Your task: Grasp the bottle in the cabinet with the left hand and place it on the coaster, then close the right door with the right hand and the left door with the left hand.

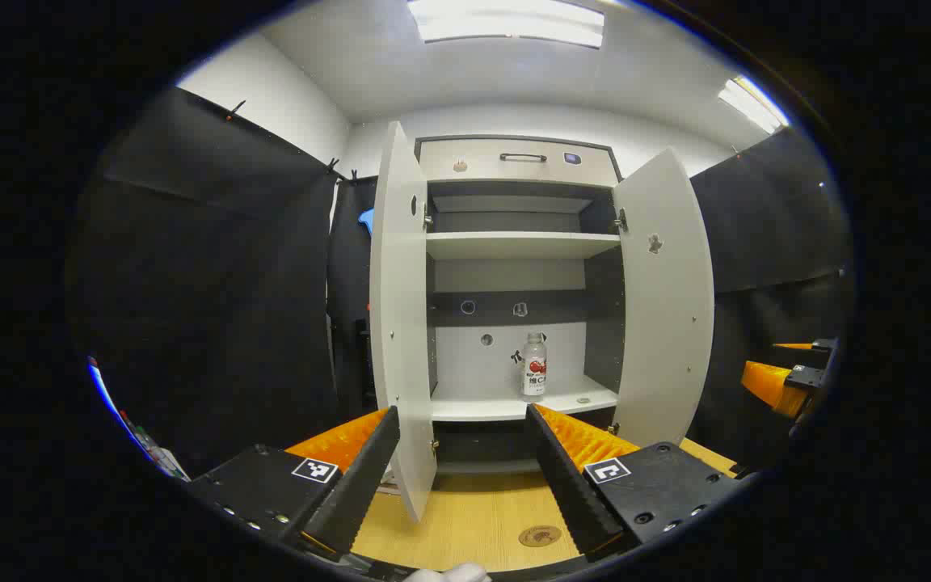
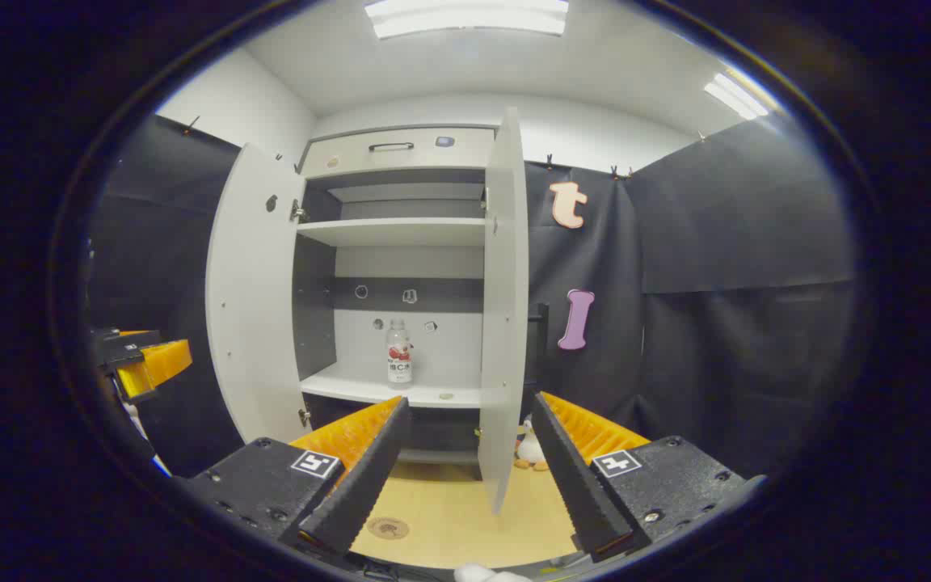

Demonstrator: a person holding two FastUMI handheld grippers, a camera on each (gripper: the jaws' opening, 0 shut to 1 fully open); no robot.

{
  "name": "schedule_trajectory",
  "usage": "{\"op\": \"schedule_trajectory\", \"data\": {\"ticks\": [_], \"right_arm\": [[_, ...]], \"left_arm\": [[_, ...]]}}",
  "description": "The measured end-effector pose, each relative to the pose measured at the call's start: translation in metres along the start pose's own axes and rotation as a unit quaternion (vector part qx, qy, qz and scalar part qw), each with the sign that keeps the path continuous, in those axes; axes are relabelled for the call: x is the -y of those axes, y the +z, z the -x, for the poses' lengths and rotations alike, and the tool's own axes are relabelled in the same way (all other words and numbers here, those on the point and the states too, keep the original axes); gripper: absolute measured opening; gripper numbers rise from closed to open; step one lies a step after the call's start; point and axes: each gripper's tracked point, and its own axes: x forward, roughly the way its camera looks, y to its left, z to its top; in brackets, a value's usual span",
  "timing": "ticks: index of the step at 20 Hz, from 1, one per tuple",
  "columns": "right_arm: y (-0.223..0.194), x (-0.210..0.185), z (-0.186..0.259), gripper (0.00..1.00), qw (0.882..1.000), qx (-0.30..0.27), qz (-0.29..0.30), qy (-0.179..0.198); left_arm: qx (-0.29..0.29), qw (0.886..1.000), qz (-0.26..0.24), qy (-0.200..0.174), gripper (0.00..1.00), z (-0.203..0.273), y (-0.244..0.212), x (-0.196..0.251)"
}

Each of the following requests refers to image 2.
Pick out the grey cabinet drawer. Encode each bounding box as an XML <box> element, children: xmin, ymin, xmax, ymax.
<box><xmin>301</xmin><ymin>127</ymin><xmax>499</xmax><ymax>177</ymax></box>

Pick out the grey cabinet door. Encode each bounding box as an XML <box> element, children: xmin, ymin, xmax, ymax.
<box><xmin>478</xmin><ymin>108</ymin><xmax>531</xmax><ymax>514</ymax></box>
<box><xmin>205</xmin><ymin>143</ymin><xmax>309</xmax><ymax>444</ymax></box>

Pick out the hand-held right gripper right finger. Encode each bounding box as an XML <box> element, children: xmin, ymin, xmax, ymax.
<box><xmin>532</xmin><ymin>392</ymin><xmax>765</xmax><ymax>564</ymax></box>

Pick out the clear bottle with red label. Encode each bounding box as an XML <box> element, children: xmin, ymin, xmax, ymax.
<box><xmin>385</xmin><ymin>318</ymin><xmax>414</xmax><ymax>385</ymax></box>

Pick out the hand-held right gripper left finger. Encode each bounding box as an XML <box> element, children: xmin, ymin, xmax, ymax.
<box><xmin>179</xmin><ymin>396</ymin><xmax>412</xmax><ymax>559</ymax></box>

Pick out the black backdrop cloth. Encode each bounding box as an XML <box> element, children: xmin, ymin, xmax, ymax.
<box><xmin>86</xmin><ymin>113</ymin><xmax>858</xmax><ymax>486</ymax></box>

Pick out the grey cabinet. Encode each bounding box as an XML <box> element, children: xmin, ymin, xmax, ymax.
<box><xmin>294</xmin><ymin>125</ymin><xmax>507</xmax><ymax>466</ymax></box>

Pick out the ceiling light panel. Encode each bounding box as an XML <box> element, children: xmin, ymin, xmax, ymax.
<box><xmin>704</xmin><ymin>71</ymin><xmax>769</xmax><ymax>120</ymax></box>
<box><xmin>364</xmin><ymin>0</ymin><xmax>570</xmax><ymax>40</ymax></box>

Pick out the penguin plush toy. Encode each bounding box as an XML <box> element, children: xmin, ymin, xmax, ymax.
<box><xmin>514</xmin><ymin>415</ymin><xmax>551</xmax><ymax>472</ymax></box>

